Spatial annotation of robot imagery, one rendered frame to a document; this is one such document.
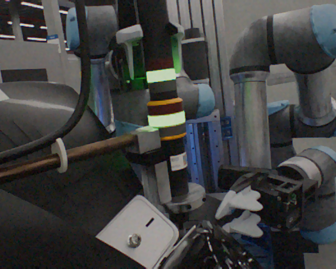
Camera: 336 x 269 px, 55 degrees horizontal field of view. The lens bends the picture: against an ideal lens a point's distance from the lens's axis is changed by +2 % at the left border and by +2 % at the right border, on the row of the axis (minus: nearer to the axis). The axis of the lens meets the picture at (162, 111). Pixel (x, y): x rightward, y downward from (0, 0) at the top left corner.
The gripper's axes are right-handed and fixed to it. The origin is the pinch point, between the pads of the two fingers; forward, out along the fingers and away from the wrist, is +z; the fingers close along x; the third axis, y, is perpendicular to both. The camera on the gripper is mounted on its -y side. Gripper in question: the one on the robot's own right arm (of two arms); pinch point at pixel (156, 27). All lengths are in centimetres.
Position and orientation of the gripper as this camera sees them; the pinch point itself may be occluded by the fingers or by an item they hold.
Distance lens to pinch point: 36.4
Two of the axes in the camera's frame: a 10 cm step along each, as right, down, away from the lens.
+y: 1.3, 9.9, 1.1
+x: -9.6, 1.6, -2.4
